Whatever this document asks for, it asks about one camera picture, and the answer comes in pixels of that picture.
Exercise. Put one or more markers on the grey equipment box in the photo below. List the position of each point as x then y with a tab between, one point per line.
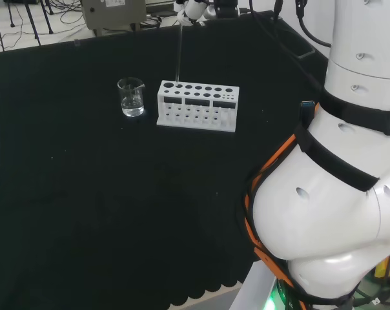
117	14

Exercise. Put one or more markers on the blue plug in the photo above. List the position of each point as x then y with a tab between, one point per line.
307	104

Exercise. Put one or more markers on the black bench cloth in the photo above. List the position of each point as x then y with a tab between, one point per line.
85	193

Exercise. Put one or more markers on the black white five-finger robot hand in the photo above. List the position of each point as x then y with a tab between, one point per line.
193	9

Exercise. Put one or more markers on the clear cloth clip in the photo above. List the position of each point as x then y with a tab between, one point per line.
77	42

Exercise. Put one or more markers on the white test tube rack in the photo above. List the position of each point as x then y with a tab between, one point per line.
195	128

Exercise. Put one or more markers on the yellow stop button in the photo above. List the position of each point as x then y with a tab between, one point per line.
380	271

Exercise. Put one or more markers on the clear glass beaker with water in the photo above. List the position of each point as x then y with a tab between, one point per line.
132	108

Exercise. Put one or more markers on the black flat plate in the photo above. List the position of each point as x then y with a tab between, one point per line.
303	51

